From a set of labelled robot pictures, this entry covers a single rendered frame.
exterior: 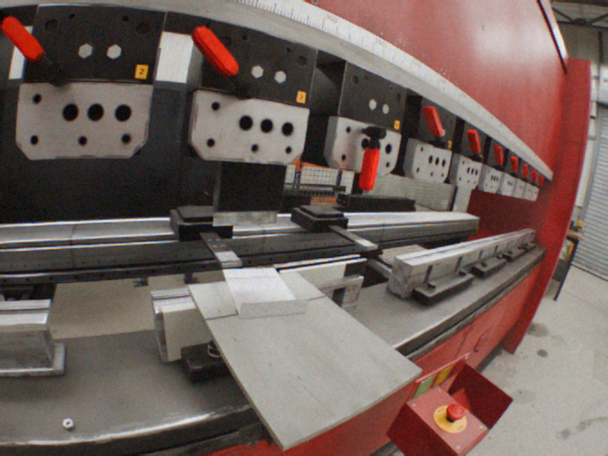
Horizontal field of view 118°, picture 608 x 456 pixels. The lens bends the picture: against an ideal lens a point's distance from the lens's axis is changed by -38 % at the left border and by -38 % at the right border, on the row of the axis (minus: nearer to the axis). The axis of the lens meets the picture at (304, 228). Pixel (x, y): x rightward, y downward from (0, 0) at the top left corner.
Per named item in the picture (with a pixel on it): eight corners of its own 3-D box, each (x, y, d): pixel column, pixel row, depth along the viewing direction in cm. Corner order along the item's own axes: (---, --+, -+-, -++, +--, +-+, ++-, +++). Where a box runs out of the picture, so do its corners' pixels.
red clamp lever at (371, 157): (367, 192, 42) (380, 126, 39) (349, 185, 45) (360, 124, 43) (375, 193, 43) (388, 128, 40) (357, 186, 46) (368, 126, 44)
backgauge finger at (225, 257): (196, 277, 44) (197, 248, 42) (169, 224, 64) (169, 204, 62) (263, 270, 51) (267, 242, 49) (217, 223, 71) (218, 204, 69)
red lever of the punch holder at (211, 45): (206, 20, 22) (263, 91, 29) (196, 31, 26) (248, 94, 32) (192, 31, 22) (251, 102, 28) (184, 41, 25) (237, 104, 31)
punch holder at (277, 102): (189, 159, 31) (212, 17, 26) (176, 152, 37) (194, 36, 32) (300, 166, 39) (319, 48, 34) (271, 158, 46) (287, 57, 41)
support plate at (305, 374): (282, 451, 18) (283, 446, 18) (187, 291, 39) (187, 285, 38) (420, 375, 29) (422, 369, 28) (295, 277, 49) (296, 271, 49)
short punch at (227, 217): (215, 228, 39) (222, 157, 36) (211, 223, 40) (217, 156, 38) (279, 225, 45) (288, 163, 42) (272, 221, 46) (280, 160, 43)
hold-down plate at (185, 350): (191, 384, 36) (189, 370, 35) (181, 360, 40) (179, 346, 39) (349, 338, 53) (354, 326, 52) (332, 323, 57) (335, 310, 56)
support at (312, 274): (280, 289, 48) (282, 272, 47) (277, 286, 49) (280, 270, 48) (342, 277, 56) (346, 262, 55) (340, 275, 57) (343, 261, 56)
